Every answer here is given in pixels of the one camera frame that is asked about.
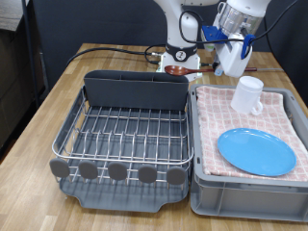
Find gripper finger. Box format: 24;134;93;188
212;61;225;77

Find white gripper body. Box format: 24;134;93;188
213;32;253;78

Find brown wooden spoon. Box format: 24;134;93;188
164;64;258;77

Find blue plate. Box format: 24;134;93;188
217;127;297;177

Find white mug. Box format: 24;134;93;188
230;75;265;116

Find pink checkered cloth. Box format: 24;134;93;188
195;85;308;183

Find dark grey cutlery holder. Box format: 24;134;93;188
83;69;190;112

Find grey plastic crate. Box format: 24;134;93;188
190;84;308;223

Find grey plastic drain tray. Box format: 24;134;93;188
58;86;193;214

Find black metal pole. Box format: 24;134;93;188
21;0;41;109

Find dark cabinet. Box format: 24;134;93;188
0;27;37;155

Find blue cable clip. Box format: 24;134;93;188
240;34;257;61

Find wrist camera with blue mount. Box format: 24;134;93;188
201;24;227;53

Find steel wire dish rack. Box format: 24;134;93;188
48;85;195;188

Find thick black cable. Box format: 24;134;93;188
65;43;167;66

